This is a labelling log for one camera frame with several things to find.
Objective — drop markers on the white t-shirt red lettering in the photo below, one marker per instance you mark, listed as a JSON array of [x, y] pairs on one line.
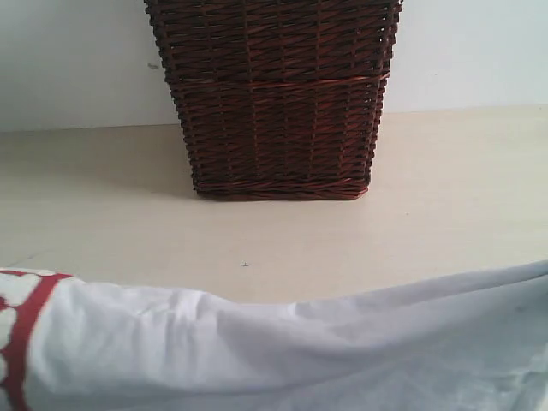
[[471, 341]]

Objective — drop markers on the dark brown wicker basket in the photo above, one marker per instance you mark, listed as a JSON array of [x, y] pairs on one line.
[[277, 99]]

